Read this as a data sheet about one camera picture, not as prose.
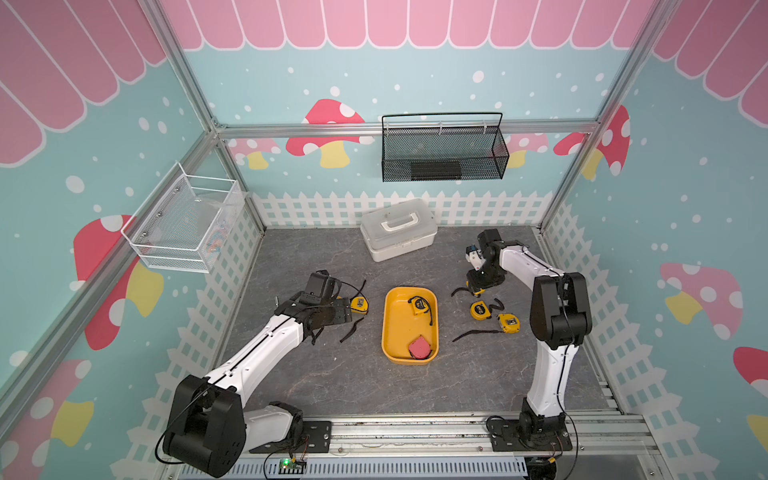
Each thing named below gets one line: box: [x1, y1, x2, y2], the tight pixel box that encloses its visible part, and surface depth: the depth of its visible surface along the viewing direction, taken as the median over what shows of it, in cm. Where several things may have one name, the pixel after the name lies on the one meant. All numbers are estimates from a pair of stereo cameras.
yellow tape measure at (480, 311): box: [469, 298, 505, 321], surface depth 97 cm
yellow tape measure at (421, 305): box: [407, 295, 433, 326], surface depth 98 cm
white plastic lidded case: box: [360, 199, 438, 263], surface depth 108 cm
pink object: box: [410, 334, 431, 359], surface depth 90 cm
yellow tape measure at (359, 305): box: [350, 296, 369, 315], surface depth 99 cm
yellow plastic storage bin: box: [381, 286, 440, 365], surface depth 95 cm
